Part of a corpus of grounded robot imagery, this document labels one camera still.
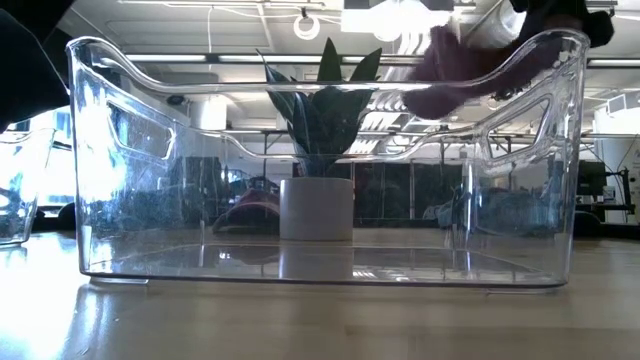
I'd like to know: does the black monitor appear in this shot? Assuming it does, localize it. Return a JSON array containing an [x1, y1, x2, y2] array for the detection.
[[577, 159, 609, 197]]

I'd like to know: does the green snake plant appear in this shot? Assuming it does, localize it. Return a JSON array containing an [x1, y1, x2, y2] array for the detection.
[[255, 37, 384, 179]]

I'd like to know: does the white plant pot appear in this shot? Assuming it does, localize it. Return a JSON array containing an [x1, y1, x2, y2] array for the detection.
[[278, 177, 355, 242]]

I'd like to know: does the fluorescent ceiling light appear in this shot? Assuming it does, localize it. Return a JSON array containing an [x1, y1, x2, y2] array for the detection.
[[124, 53, 209, 64]]

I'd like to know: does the clear plastic bin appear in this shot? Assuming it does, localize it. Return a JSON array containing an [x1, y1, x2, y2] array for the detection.
[[66, 28, 591, 291], [0, 127, 57, 247]]

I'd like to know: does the white hanging ring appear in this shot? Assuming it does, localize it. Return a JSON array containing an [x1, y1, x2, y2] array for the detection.
[[292, 13, 322, 42]]

